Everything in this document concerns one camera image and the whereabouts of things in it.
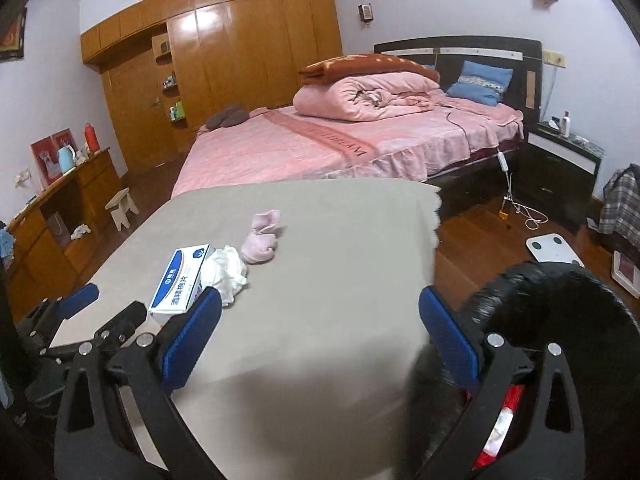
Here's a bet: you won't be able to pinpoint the white tissue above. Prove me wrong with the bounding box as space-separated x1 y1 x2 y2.
201 245 248 308

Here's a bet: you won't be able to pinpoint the black trash bin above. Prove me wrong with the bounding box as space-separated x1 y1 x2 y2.
402 262 639 479

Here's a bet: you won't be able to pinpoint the wooden desk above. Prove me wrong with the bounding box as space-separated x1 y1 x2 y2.
8 150 122 322

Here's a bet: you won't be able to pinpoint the blue white box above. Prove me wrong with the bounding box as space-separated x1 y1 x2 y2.
148 244 212 326

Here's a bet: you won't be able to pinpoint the small white stool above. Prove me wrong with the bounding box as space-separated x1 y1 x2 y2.
104 188 140 232

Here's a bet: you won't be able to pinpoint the light blue kettle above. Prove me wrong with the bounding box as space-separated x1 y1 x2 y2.
58 144 76 174

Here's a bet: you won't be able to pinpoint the pink rolled sock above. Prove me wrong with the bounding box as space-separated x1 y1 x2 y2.
241 209 281 264

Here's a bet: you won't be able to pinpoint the white bathroom scale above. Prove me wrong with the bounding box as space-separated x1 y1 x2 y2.
525 233 585 266

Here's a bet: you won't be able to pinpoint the red thermos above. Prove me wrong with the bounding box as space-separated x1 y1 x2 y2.
84 122 101 153

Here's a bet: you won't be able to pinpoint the plaid clothing on chair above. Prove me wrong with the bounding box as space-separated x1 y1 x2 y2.
598 164 640 250

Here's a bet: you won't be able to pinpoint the dark slippers on bed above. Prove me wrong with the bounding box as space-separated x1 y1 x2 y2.
205 104 250 130

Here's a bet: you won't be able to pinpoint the black nightstand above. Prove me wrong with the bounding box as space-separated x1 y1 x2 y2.
513 125 603 234

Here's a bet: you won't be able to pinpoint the wooden wardrobe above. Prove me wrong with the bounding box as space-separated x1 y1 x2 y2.
80 0 343 176

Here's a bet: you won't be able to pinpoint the pink bed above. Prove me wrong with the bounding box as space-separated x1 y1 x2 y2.
171 93 524 196

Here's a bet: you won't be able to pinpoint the white bottle on nightstand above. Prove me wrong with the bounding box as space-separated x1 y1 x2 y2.
560 110 570 139

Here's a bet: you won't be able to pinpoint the brown folded blanket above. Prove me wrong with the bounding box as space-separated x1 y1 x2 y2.
298 53 440 84

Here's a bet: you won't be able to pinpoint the folded pink quilt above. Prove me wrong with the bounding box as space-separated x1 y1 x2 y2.
293 72 444 122

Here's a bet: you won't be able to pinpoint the blue pillow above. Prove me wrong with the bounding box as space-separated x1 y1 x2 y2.
446 61 513 106

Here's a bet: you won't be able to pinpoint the black headboard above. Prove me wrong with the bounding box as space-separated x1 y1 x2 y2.
373 34 545 124

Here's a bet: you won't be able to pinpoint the red picture frame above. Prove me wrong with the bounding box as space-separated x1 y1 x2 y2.
30 129 77 188

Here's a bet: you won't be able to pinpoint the wall intercom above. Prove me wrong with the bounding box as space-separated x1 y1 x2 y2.
358 3 374 24

